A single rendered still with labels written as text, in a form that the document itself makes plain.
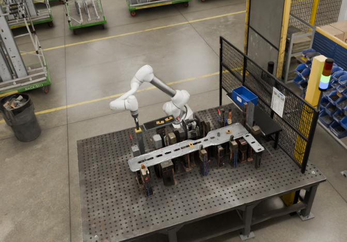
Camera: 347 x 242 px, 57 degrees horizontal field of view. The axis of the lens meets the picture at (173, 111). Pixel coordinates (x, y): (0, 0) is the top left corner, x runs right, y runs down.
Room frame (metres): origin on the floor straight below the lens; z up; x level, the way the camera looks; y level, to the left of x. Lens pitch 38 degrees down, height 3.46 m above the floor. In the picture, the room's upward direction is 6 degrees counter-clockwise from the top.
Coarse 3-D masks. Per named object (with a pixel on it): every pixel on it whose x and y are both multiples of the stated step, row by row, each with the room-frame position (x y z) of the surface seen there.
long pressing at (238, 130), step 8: (224, 128) 2.78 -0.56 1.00; (232, 128) 2.77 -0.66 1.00; (240, 128) 2.75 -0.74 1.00; (208, 136) 2.68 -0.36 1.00; (216, 136) 2.66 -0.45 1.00; (224, 136) 2.65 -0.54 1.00; (240, 136) 2.63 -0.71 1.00; (176, 144) 2.60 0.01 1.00; (184, 144) 2.58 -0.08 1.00; (208, 144) 2.55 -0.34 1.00; (216, 144) 2.54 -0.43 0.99; (152, 152) 2.51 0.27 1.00; (160, 152) 2.50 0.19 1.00; (176, 152) 2.48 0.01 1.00; (184, 152) 2.47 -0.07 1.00; (128, 160) 2.43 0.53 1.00; (136, 160) 2.42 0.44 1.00; (144, 160) 2.41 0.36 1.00; (152, 160) 2.39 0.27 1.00; (160, 160) 2.38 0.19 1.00; (136, 168) 2.31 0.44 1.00
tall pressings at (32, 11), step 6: (6, 0) 9.24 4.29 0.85; (18, 0) 9.47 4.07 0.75; (30, 0) 9.33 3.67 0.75; (18, 6) 9.24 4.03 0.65; (30, 6) 9.31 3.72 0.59; (6, 12) 9.19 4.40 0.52; (24, 12) 9.30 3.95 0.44; (30, 12) 9.28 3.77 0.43; (36, 12) 9.39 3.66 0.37; (12, 18) 9.15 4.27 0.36
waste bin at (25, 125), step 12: (12, 96) 4.47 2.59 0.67; (24, 96) 4.47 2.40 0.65; (0, 108) 4.09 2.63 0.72; (12, 108) 4.20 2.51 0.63; (24, 108) 4.12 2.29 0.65; (12, 120) 4.07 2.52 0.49; (24, 120) 4.10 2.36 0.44; (36, 120) 4.30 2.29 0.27; (24, 132) 4.08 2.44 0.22; (36, 132) 4.19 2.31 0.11
